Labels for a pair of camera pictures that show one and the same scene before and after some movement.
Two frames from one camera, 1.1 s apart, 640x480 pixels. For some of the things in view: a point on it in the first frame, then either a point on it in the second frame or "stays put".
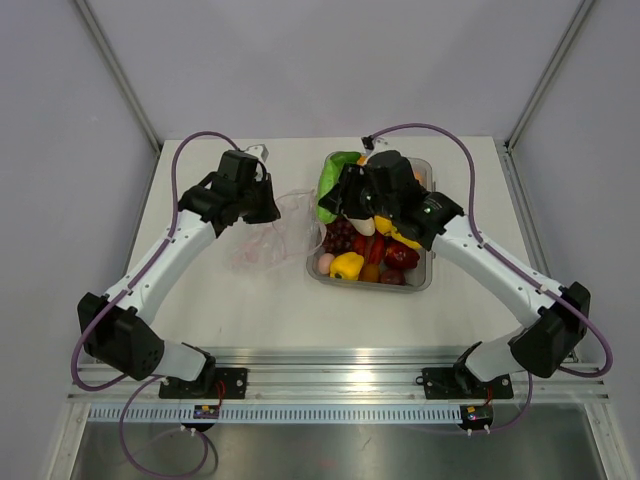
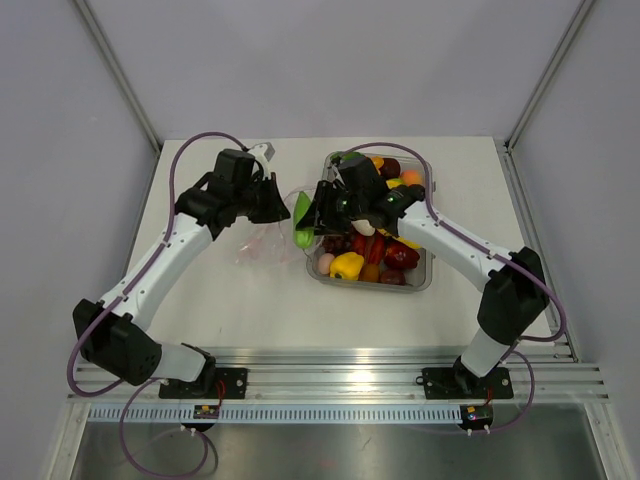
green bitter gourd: (330, 177) -> (302, 238)
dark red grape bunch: (338, 237) stays put
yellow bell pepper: (346, 266) stays put
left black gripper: (271, 211) stays put
